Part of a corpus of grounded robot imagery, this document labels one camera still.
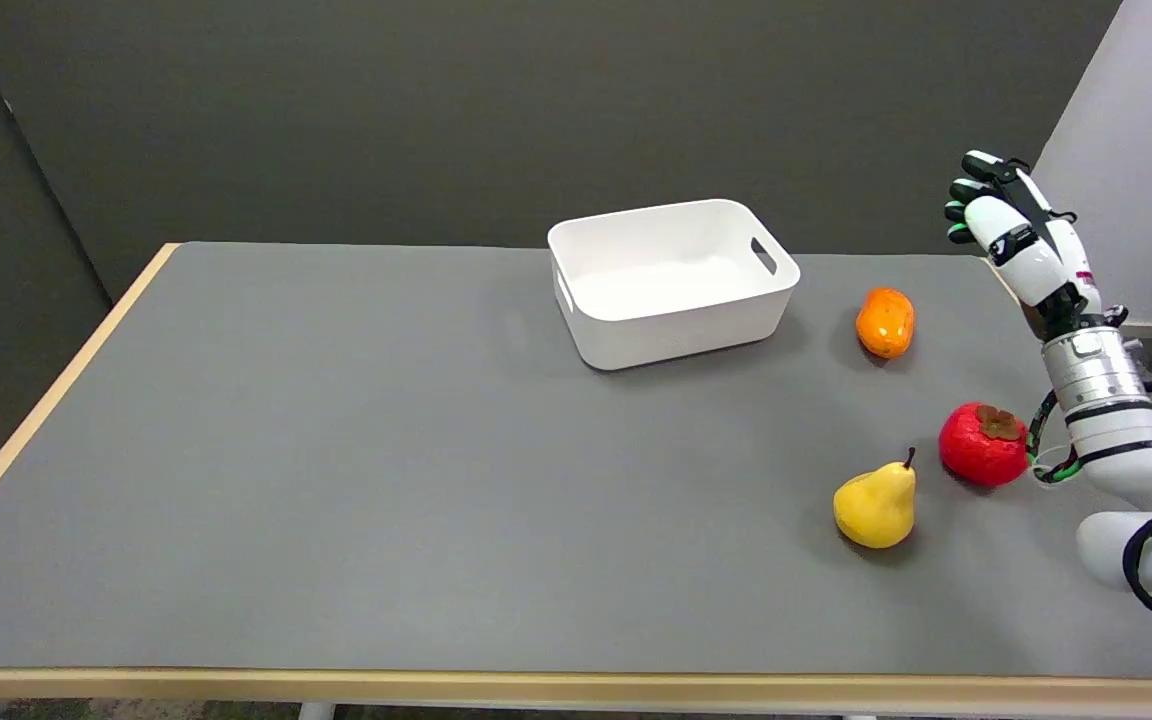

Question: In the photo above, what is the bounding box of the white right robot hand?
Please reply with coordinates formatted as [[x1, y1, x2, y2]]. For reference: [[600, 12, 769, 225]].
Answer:
[[944, 150, 1104, 336]]

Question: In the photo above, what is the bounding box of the orange fruit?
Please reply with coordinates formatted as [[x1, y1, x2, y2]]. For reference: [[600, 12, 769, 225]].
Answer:
[[855, 287, 916, 360]]

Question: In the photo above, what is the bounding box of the yellow pear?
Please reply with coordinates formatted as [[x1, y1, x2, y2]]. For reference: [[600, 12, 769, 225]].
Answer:
[[833, 448, 918, 550]]

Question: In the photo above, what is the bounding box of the white plastic basket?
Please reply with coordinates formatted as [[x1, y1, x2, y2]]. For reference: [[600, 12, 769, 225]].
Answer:
[[547, 198, 802, 372]]

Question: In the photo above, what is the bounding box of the grey table mat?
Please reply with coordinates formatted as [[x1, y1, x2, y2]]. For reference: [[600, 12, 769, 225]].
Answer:
[[0, 241, 1152, 681]]

